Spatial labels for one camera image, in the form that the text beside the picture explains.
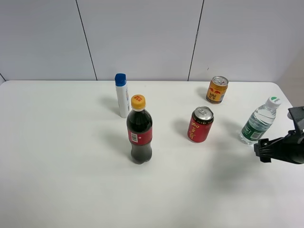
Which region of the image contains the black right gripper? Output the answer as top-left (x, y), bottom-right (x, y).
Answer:
top-left (254, 106), bottom-right (304, 164)

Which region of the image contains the water bottle green label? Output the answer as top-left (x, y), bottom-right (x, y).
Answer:
top-left (240, 96), bottom-right (281, 145)

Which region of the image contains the gold energy drink can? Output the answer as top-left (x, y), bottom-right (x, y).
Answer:
top-left (206, 76), bottom-right (228, 104)

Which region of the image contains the red herbal tea can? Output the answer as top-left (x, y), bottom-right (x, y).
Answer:
top-left (187, 106), bottom-right (214, 143)

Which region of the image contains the cola bottle yellow cap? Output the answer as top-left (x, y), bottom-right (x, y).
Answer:
top-left (126, 95), bottom-right (152, 164)

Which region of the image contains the white bottle blue cap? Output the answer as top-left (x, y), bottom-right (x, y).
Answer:
top-left (114, 73), bottom-right (130, 118)

